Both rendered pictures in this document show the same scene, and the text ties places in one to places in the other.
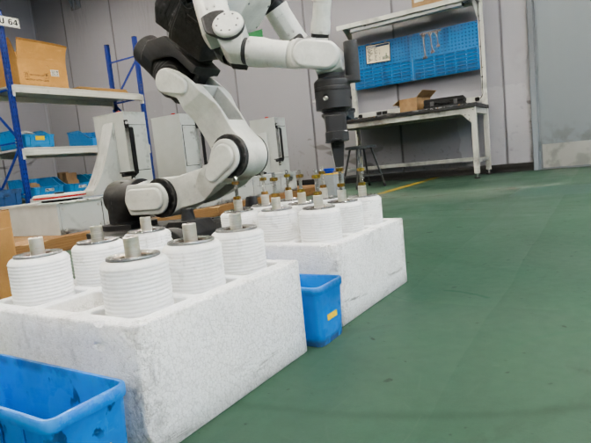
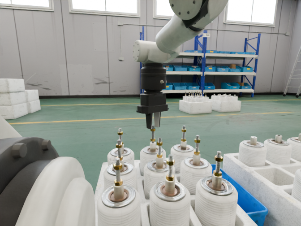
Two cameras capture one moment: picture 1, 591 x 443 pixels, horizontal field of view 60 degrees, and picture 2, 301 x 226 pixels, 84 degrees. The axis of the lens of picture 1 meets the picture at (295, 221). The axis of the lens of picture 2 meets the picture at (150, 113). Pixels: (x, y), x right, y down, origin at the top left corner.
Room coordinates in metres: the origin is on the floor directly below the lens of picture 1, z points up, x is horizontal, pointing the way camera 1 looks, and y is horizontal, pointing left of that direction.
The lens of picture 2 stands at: (1.67, 0.31, 0.50)
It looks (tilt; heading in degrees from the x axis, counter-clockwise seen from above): 11 degrees down; 228
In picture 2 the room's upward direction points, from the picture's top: straight up
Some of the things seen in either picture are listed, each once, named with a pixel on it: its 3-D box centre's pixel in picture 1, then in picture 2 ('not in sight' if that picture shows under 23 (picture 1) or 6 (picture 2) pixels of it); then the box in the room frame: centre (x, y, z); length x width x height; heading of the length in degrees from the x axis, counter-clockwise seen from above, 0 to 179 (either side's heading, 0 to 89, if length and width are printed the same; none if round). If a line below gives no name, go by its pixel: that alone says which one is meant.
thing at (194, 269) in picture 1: (198, 295); (274, 162); (0.82, 0.17, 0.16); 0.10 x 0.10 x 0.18
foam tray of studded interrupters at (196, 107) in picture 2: not in sight; (195, 106); (-0.76, -1.26, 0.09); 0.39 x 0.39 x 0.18; 65
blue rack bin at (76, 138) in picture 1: (91, 139); not in sight; (6.59, 2.45, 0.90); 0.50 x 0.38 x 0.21; 57
